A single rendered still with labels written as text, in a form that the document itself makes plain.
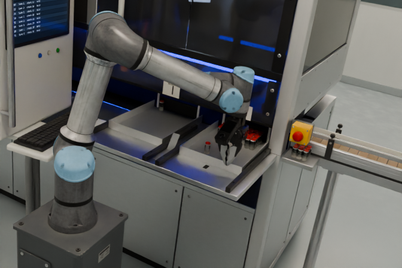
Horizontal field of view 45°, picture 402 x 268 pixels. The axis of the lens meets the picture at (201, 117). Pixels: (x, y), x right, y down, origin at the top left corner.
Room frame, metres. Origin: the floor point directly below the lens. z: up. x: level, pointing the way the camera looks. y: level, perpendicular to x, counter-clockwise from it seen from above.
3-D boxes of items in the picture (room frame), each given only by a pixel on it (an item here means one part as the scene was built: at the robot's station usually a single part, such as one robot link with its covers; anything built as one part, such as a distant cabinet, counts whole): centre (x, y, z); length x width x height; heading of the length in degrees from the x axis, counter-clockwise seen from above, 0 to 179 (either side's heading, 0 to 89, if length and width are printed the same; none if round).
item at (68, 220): (1.27, 0.36, 0.84); 0.15 x 0.15 x 0.10
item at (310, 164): (1.79, -0.43, 0.87); 0.14 x 0.13 x 0.02; 155
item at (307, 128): (1.75, -0.40, 0.99); 0.08 x 0.07 x 0.07; 155
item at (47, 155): (1.87, 0.62, 0.79); 0.45 x 0.28 x 0.03; 162
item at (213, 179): (1.76, 0.06, 0.87); 0.70 x 0.48 x 0.02; 65
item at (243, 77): (1.58, -0.12, 1.21); 0.09 x 0.08 x 0.11; 110
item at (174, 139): (1.64, 0.11, 0.91); 0.14 x 0.03 x 0.06; 155
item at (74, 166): (1.28, 0.36, 0.96); 0.13 x 0.12 x 0.14; 20
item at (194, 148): (1.75, -0.12, 0.90); 0.34 x 0.26 x 0.04; 156
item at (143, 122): (1.90, 0.18, 0.90); 0.34 x 0.26 x 0.04; 155
